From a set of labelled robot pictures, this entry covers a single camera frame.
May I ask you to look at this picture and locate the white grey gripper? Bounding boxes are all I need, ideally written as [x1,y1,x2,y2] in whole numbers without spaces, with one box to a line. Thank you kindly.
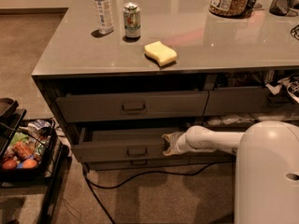
[162,132,199,157]

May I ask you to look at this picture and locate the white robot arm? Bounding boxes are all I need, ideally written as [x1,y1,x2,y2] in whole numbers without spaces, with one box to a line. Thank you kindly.
[163,120,299,224]

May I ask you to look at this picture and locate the white snack packets in drawer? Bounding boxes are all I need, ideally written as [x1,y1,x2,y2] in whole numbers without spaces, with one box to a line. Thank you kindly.
[206,112,299,126]

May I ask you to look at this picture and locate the grey drawer counter cabinet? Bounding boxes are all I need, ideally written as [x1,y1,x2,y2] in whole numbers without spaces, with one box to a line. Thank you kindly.
[33,0,298,170]

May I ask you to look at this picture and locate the yellow sponge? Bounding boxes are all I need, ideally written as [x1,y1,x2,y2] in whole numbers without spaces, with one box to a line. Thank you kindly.
[144,41,178,67]

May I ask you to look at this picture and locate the green white soda can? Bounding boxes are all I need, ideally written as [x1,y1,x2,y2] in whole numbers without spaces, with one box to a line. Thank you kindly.
[123,2,141,38]

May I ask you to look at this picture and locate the black white crumpled bag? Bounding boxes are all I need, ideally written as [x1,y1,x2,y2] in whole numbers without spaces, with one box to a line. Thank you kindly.
[265,74,299,104]

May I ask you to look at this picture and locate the black shelf cart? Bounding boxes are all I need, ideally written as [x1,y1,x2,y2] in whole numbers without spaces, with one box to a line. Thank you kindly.
[0,108,70,224]

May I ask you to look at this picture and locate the clear plastic water bottle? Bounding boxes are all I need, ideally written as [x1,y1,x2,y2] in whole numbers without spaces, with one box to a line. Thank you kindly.
[93,0,114,35]

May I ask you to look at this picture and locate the black snack basket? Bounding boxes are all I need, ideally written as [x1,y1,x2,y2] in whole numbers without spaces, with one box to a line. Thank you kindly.
[0,119,57,182]

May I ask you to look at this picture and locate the dark tray on cart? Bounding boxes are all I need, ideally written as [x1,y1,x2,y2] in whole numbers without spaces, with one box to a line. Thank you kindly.
[0,98,19,121]

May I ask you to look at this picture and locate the black power cable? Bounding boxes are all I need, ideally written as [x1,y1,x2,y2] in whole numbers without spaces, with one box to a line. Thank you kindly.
[82,161,219,224]

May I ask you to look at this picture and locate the black wire object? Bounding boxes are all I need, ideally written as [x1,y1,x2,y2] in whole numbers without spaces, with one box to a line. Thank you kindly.
[291,25,299,40]

